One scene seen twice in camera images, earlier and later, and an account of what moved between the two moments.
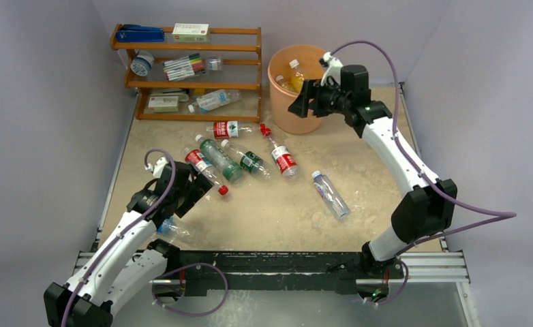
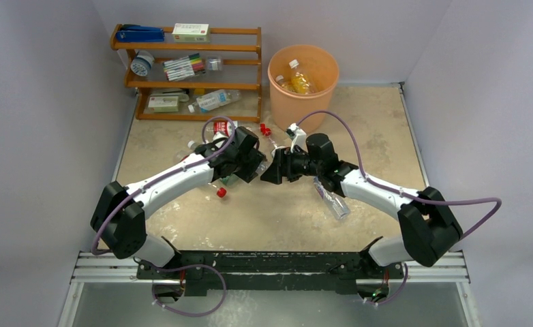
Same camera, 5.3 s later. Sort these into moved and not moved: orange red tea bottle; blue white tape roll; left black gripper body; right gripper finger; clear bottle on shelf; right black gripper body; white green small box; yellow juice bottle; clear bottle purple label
Moved: right gripper finger; left black gripper body; right black gripper body
Not moved: clear bottle on shelf; white green small box; blue white tape roll; orange red tea bottle; yellow juice bottle; clear bottle purple label
